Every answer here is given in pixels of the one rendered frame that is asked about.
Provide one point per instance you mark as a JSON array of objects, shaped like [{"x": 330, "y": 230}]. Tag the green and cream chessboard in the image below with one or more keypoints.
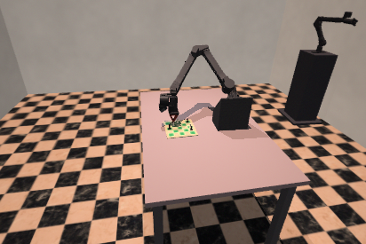
[{"x": 180, "y": 129}]

